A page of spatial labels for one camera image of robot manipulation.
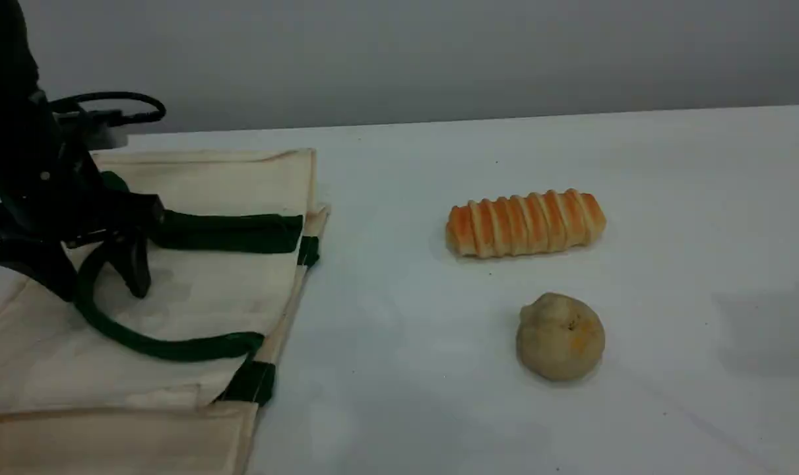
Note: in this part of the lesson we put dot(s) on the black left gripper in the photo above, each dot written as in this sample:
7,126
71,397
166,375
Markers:
56,198

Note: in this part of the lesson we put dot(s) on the long ridged orange bread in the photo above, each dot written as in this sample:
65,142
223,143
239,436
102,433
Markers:
524,223

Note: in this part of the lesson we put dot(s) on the round egg yolk pastry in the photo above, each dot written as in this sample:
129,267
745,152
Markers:
561,336

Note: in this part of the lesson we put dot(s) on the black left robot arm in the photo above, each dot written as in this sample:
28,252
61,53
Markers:
3,53

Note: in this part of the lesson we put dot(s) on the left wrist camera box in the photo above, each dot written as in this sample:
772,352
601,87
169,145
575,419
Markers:
105,135

